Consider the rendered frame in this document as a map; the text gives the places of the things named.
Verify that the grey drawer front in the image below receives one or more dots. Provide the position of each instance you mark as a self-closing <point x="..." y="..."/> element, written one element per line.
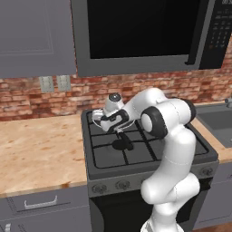
<point x="69" y="198"/>

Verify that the grey wall socket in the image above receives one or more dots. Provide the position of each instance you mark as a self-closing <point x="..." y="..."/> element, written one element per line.
<point x="46" y="84"/>
<point x="63" y="82"/>

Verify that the black gas hob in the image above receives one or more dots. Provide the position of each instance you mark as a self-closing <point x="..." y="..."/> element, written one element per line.
<point x="102" y="157"/>

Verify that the grey sink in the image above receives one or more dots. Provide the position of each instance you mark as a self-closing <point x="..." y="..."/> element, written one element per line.
<point x="219" y="123"/>

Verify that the grey oven knob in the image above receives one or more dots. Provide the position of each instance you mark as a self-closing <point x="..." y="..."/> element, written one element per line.
<point x="207" y="172"/>
<point x="123" y="185"/>
<point x="99" y="188"/>

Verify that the grey upper cupboard door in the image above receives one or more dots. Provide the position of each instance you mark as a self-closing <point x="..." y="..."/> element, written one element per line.
<point x="33" y="36"/>

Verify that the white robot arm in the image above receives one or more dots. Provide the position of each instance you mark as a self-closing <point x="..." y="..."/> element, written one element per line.
<point x="175" y="145"/>

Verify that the grey microwave oven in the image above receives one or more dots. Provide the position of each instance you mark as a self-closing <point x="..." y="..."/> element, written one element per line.
<point x="136" y="30"/>

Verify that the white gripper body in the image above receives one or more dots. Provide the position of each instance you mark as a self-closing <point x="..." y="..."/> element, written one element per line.
<point x="97" y="116"/>

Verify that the grey lower cupboard door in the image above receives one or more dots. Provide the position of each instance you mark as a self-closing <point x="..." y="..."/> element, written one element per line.
<point x="54" y="222"/>

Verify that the black oven door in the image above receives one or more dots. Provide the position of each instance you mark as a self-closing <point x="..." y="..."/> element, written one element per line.
<point x="120" y="211"/>

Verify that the grey cupboard door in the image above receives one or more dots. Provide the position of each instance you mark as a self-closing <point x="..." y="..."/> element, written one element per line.
<point x="54" y="222"/>
<point x="33" y="36"/>

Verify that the grey cupboard run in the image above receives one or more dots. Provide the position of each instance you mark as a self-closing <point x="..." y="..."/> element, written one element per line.
<point x="216" y="196"/>

